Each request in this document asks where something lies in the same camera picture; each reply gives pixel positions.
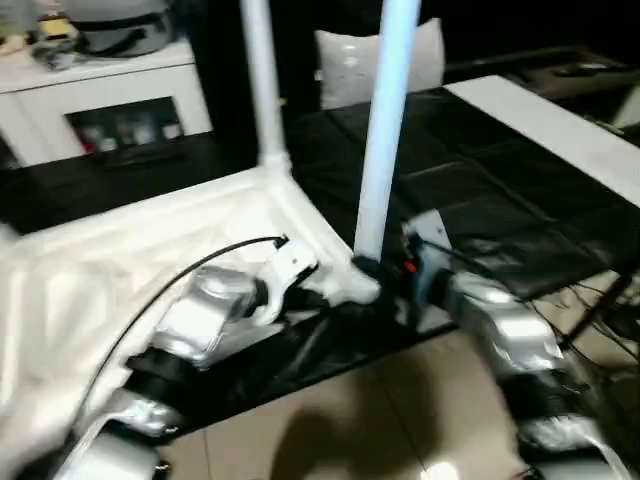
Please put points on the white plastic table leg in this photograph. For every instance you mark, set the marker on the white plastic table leg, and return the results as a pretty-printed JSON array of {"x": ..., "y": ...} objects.
[
  {"x": 388, "y": 130},
  {"x": 262, "y": 80}
]

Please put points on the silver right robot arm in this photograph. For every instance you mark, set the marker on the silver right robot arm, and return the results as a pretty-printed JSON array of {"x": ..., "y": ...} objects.
[{"x": 520, "y": 360}]

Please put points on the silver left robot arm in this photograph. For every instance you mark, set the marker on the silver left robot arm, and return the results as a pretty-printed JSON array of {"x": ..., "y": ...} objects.
[{"x": 170, "y": 350}]

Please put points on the white plastic table top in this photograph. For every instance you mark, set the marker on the white plastic table top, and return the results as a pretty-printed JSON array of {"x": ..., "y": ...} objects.
[{"x": 130, "y": 260}]

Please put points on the black floor stand leg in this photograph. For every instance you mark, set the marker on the black floor stand leg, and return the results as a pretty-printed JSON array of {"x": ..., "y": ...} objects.
[{"x": 600, "y": 315}]

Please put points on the grey pillow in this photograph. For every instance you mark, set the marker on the grey pillow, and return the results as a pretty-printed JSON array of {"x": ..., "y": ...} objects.
[{"x": 350, "y": 65}]

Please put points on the white flat board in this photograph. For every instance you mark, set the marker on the white flat board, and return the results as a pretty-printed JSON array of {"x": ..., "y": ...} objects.
[{"x": 560, "y": 125}]

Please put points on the black cabinet with yellow label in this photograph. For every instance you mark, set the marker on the black cabinet with yellow label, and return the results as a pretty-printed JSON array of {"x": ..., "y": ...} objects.
[{"x": 240, "y": 70}]

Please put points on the white sideboard cabinet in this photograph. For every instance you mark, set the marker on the white sideboard cabinet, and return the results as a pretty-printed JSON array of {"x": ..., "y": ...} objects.
[{"x": 90, "y": 100}]

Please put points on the colourful clutter bundle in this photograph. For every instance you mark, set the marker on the colourful clutter bundle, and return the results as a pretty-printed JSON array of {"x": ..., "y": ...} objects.
[{"x": 45, "y": 35}]

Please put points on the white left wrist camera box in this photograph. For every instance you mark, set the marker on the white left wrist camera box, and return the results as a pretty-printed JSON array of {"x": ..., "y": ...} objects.
[{"x": 290, "y": 262}]

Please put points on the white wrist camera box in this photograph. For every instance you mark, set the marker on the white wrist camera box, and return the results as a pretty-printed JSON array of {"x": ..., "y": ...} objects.
[
  {"x": 425, "y": 232},
  {"x": 290, "y": 262}
]

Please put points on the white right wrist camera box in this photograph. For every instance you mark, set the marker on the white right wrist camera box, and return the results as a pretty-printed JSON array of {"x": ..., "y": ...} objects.
[{"x": 425, "y": 232}]

